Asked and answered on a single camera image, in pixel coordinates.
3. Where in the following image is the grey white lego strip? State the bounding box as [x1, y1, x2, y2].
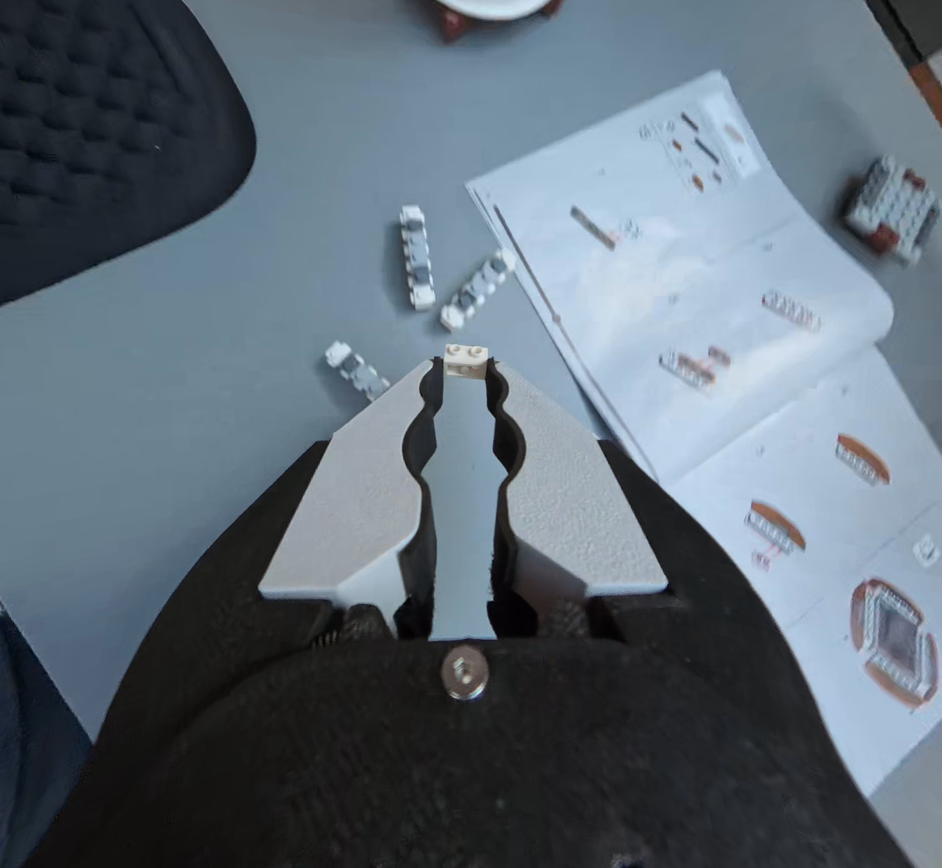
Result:
[439, 247, 518, 332]
[324, 340, 392, 402]
[398, 204, 437, 313]

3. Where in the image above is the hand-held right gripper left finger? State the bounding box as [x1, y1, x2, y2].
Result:
[259, 359, 446, 639]

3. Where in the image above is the white lego brick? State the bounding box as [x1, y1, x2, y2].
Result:
[444, 342, 493, 382]

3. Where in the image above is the person's blue clothing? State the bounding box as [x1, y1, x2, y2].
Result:
[0, 599, 95, 868]

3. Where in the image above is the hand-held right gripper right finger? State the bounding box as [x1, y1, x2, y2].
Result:
[484, 359, 669, 639]

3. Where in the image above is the black textured wrist rest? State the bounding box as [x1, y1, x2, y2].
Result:
[0, 0, 258, 307]

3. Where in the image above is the grey brown lego assembly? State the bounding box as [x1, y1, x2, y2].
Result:
[841, 154, 942, 267]

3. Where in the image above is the lego instruction booklet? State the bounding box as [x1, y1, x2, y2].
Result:
[465, 69, 942, 800]

